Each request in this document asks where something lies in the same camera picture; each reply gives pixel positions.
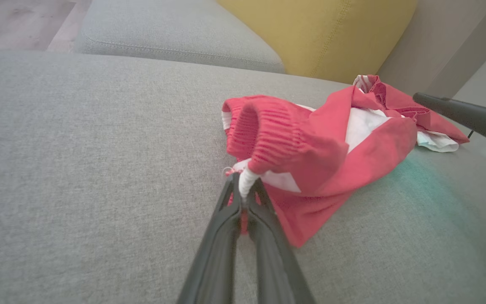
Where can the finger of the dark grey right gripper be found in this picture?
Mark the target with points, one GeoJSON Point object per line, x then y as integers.
{"type": "Point", "coordinates": [475, 118]}

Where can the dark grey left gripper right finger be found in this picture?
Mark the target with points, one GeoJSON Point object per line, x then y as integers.
{"type": "Point", "coordinates": [276, 261]}

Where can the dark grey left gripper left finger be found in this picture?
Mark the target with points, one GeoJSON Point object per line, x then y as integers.
{"type": "Point", "coordinates": [217, 253]}

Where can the red shorts with white trim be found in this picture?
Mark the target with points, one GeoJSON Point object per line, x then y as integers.
{"type": "Point", "coordinates": [310, 169]}

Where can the beige wooden panel behind sofa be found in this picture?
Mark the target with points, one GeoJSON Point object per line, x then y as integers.
{"type": "Point", "coordinates": [437, 42]}

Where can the large grey fabric sofa ottoman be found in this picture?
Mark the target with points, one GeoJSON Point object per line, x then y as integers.
{"type": "Point", "coordinates": [99, 169]}

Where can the large yellow sofa back cushion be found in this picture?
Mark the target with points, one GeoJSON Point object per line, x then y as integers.
{"type": "Point", "coordinates": [319, 33]}

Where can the long grey sofa seat cushion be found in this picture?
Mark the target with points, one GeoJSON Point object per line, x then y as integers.
{"type": "Point", "coordinates": [175, 29]}

